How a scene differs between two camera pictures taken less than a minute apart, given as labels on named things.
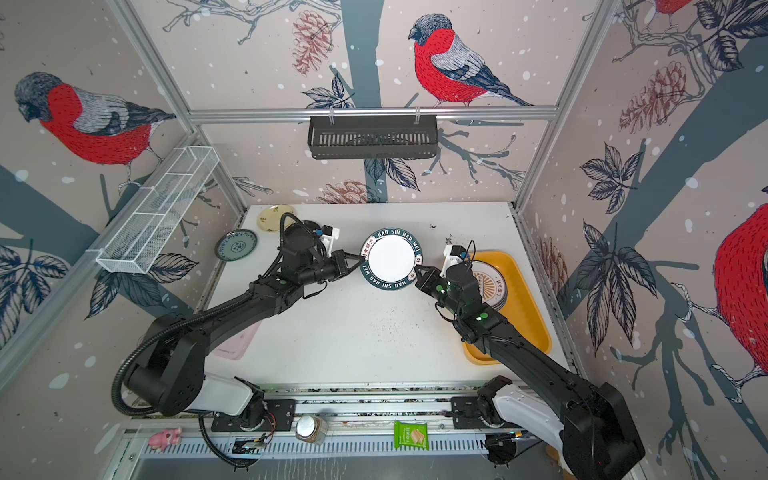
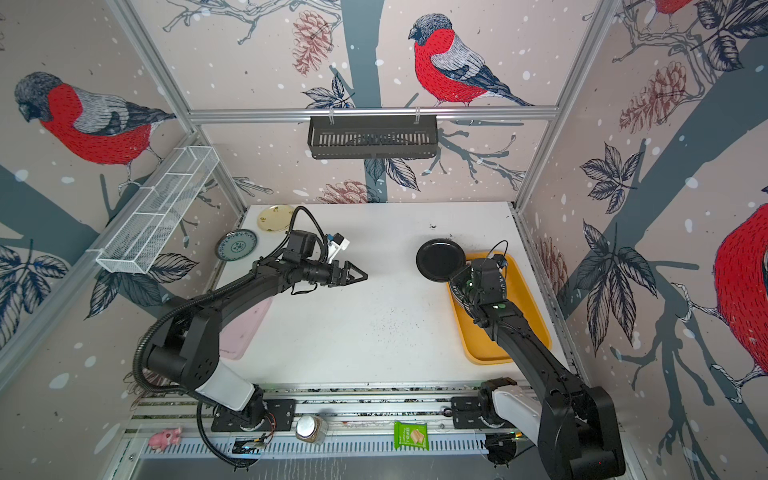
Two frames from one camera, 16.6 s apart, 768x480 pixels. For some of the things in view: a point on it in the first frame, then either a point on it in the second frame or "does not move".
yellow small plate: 269,218 does not move
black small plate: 311,225 → 439,259
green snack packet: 411,436 does not move
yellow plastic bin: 519,309 does not move
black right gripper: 427,283 → 461,275
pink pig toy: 161,440 does not move
